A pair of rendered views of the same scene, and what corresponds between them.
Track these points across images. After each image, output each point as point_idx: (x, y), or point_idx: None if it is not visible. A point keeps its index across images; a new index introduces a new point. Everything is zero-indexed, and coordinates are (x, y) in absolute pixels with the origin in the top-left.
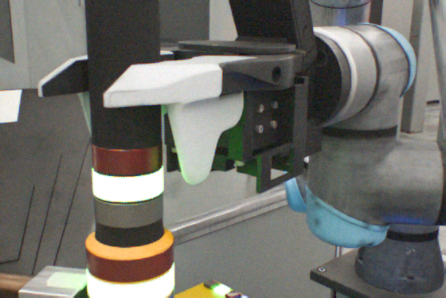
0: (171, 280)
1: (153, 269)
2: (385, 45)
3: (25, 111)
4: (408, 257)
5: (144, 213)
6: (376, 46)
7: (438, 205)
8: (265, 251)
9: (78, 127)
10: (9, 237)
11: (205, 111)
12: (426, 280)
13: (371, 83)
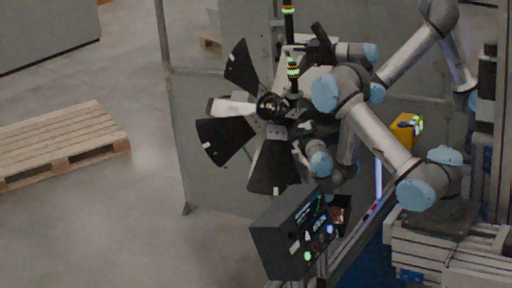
0: (293, 72)
1: (289, 69)
2: (356, 49)
3: None
4: (468, 138)
5: (289, 62)
6: (350, 49)
7: None
8: None
9: None
10: (304, 63)
11: (294, 52)
12: (469, 150)
13: (344, 56)
